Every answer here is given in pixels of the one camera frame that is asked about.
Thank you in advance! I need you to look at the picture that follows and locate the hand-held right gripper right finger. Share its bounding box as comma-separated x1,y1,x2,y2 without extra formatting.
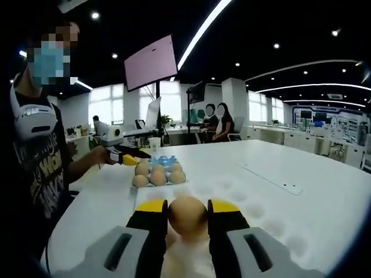
207,198,292,278

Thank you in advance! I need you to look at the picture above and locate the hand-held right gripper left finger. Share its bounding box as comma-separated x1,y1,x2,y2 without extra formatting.
85,198,169,278

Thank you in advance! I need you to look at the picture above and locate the cluster of brown eggs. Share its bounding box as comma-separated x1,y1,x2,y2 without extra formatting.
163,228,216,278
132,162,187,188

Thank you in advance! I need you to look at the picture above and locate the blue egg tray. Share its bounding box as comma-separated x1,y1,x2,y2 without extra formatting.
132,155,188,188

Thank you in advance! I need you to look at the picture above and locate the smooth brown egg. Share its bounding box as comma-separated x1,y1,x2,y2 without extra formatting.
168,195,209,240

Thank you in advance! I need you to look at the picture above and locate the person's left hand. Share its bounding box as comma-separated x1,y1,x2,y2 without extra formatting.
92,145,110,166

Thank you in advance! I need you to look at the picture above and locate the white paper cup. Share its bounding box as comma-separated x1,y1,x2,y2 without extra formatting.
147,137,161,153

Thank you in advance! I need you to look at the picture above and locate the computer monitor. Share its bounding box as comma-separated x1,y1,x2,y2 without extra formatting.
144,97,162,131

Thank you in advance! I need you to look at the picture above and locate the white foam board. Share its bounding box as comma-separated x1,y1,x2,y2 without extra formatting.
129,178,315,278

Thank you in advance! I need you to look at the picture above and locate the black screen stand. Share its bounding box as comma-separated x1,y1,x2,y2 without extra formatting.
155,82,163,147

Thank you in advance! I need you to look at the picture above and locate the teal plastic object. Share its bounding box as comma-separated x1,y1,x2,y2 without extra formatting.
190,108,204,124

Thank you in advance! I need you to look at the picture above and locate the white neck-worn device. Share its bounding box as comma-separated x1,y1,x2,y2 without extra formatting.
9,74,58,142

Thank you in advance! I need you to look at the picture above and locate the person's black printed shirt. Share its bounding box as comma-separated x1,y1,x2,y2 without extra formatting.
0,83,75,273

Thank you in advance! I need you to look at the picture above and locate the white table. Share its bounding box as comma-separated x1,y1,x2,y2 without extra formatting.
40,138,371,278

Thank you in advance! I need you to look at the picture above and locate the grey office chair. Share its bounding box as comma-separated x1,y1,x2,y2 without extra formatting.
228,116,246,142

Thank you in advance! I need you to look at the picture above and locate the white cabinet row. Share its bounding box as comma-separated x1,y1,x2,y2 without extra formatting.
246,124,371,169

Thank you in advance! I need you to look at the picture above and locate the black camera stand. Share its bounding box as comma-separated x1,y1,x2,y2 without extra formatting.
186,82,206,136

